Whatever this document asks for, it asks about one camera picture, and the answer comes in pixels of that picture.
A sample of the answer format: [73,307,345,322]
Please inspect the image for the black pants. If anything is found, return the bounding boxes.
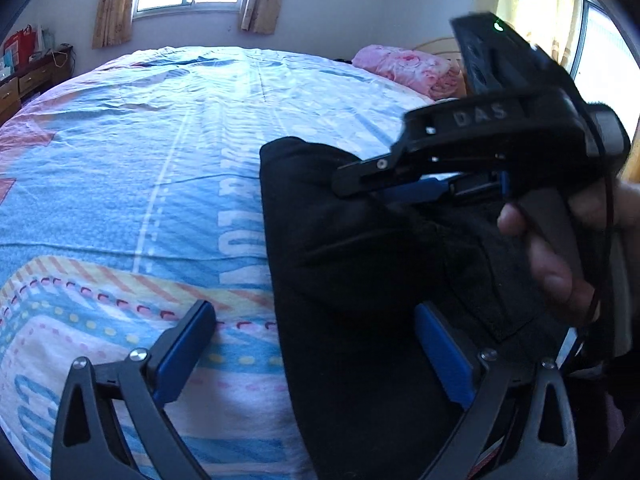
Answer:
[259,138,567,479]

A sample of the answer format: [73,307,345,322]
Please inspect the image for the red gift bag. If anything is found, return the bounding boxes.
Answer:
[3,25,37,70]

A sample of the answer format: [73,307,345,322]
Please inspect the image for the side yellow curtain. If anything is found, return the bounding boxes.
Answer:
[475,0,582,70]

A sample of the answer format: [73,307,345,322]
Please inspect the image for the brown wooden desk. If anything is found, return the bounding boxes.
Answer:
[0,44,75,125]

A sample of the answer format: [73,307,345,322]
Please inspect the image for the side window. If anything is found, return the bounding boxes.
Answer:
[570,0,639,139]

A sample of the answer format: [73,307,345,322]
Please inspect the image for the blue pink bed sheet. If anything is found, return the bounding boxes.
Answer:
[1,47,428,479]

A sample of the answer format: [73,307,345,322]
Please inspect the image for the cream wooden headboard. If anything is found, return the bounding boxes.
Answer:
[414,37,462,62]

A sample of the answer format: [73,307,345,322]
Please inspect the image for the left yellow curtain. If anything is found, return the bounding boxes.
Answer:
[92,0,134,50]

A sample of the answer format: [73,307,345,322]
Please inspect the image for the person right hand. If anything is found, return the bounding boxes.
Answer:
[496,179,640,319]

